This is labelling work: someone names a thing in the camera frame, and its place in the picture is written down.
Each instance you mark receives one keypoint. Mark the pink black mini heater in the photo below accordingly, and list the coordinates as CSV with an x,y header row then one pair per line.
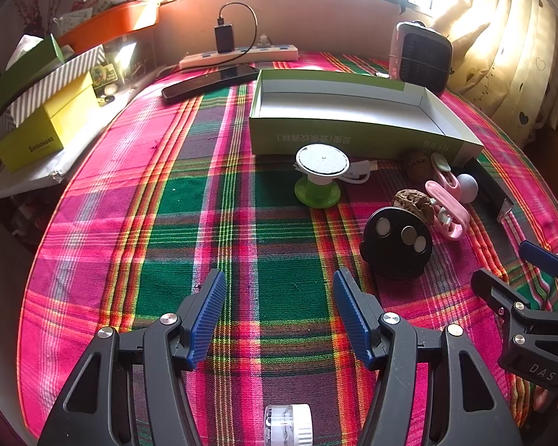
x,y
420,56

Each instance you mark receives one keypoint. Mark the white power strip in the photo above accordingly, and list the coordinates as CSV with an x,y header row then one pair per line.
x,y
283,52

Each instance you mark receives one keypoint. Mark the dark green box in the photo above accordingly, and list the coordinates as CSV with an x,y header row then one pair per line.
x,y
30,68

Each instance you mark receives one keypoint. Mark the white green spool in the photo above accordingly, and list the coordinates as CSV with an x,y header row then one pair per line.
x,y
321,165

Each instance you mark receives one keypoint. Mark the yellow box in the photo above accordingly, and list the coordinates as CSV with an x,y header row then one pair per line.
x,y
51,126

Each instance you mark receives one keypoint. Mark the black charger adapter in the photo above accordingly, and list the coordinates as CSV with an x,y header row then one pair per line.
x,y
224,38

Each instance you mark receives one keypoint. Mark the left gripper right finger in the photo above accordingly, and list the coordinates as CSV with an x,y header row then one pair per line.
x,y
464,404

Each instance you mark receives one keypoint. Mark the white plug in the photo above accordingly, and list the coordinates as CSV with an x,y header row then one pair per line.
x,y
264,41

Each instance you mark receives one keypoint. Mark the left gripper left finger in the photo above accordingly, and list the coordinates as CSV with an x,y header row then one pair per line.
x,y
96,404

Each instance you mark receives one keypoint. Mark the orange planter tray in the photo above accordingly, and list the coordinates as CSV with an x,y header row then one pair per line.
x,y
111,24

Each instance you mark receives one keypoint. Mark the black disc with magnets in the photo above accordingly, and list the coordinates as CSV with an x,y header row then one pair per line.
x,y
396,244

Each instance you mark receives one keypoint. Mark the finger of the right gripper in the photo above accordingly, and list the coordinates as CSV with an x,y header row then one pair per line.
x,y
490,290
539,257

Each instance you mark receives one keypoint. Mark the plaid tablecloth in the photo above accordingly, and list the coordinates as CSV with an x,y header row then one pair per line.
x,y
172,191

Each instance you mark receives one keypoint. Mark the brown walnut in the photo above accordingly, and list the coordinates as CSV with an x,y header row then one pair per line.
x,y
417,166
416,202

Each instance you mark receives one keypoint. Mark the person's right hand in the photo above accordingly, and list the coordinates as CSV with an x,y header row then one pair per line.
x,y
542,399

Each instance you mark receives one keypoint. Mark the striped box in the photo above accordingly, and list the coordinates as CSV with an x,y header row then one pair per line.
x,y
43,90

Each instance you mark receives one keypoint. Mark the white ball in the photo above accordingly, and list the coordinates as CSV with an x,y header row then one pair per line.
x,y
468,188

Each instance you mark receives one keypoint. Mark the pink clip with green pad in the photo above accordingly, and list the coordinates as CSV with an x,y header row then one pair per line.
x,y
444,176

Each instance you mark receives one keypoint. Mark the black smartphone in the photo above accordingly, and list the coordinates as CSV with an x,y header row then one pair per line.
x,y
216,80

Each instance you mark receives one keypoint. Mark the green shallow cardboard box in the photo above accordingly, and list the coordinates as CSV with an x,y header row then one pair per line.
x,y
363,116

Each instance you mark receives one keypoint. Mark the pink earphone case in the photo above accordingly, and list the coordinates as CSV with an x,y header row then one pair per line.
x,y
451,218

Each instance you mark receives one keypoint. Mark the cream heart curtain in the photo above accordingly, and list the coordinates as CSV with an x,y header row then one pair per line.
x,y
504,59

